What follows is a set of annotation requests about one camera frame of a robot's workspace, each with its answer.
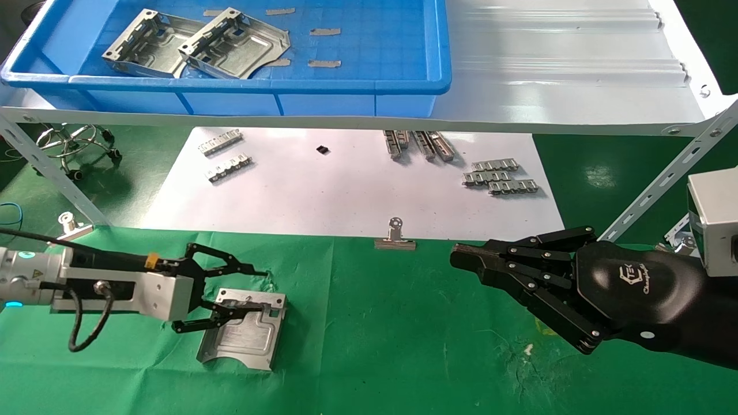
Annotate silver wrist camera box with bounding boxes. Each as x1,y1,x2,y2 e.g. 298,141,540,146
686,167,738,278

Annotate black looped gripper cable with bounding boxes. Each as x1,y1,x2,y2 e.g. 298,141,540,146
67,281,116,353

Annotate stamped sheet metal plate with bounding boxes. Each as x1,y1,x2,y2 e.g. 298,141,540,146
197,288,288,371
102,9,205,79
178,7,290,80

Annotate blue plastic bin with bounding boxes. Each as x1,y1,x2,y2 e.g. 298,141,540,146
0,0,451,116

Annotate white metal shelf rack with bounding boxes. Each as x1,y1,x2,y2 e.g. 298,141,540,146
0,0,738,244

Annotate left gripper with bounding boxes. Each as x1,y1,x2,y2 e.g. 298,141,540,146
50,243,273,334

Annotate green table cloth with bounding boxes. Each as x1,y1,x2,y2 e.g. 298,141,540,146
0,226,738,415

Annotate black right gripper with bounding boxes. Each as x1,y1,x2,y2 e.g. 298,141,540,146
450,226,708,355

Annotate blue cable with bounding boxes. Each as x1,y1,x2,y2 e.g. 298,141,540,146
0,201,24,227

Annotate stool wheeled base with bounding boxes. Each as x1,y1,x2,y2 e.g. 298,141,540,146
35,123,122,181

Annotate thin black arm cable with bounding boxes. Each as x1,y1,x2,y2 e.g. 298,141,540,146
0,228,152,265

